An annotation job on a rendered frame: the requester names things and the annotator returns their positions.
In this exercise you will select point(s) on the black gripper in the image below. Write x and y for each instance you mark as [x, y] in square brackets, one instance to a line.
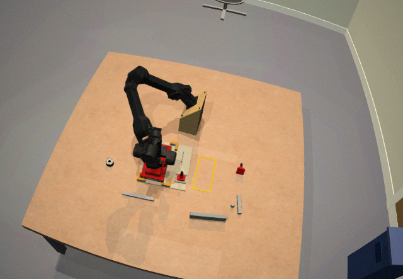
[170, 155]

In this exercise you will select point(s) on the black toy tyre with white hub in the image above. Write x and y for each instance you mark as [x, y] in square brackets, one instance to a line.
[109, 162]

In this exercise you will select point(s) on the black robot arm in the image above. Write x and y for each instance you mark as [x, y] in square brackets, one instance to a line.
[142, 125]

